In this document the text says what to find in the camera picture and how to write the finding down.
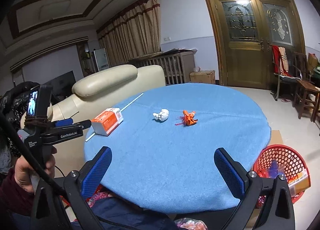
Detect orange cream small box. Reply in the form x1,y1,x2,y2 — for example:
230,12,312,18
288,169,311,197

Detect orange packet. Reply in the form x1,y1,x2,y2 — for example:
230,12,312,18
175,110,198,126

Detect white tissue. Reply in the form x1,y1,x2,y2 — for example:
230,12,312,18
152,109,169,122

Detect blue plastic bag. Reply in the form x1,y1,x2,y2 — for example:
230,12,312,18
267,160,285,179

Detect red plastic trash basket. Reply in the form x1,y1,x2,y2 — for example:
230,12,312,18
253,144,311,203

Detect person's left hand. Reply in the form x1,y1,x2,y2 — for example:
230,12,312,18
14,146,57,194

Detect red white gift bag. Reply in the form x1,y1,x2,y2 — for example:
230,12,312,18
60,184,103,208

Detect black flat television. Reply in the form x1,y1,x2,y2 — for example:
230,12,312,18
45,71,76,105

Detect orange white tissue box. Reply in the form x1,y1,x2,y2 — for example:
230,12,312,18
91,107,124,136

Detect flat cardboard under basket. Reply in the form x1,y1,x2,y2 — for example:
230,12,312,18
268,130,283,145

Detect cream leather sofa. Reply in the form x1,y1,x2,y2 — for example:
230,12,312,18
47,65,165,175

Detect long white stick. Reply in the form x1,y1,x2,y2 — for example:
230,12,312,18
85,92,144,142

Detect blue round table cloth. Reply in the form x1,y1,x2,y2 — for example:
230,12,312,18
84,83,271,214

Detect white refrigerator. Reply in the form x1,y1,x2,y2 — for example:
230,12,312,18
93,48,109,72

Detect dark wooden stool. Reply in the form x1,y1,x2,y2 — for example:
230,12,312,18
292,80,319,123

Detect chair with red cloth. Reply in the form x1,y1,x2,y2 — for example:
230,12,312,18
271,45,302,101

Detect grey wooden crib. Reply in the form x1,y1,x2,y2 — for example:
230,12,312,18
128,49,195,85

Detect beige striped curtain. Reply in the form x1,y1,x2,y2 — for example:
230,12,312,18
97,0,161,66

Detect brown wooden double door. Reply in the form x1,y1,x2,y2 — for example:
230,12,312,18
205,0,305,89

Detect cardboard box by wall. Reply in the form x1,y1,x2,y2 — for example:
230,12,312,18
190,70,215,84

